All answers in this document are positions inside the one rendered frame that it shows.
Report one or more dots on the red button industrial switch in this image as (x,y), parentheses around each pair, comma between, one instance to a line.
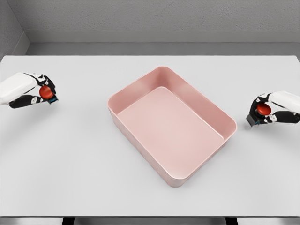
(262,110)
(46,92)

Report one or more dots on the pink rectangular basket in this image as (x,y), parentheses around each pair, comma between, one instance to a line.
(171,124)

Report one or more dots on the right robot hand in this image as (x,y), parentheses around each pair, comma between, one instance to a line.
(284,99)

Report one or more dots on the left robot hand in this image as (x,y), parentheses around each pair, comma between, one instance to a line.
(16,86)

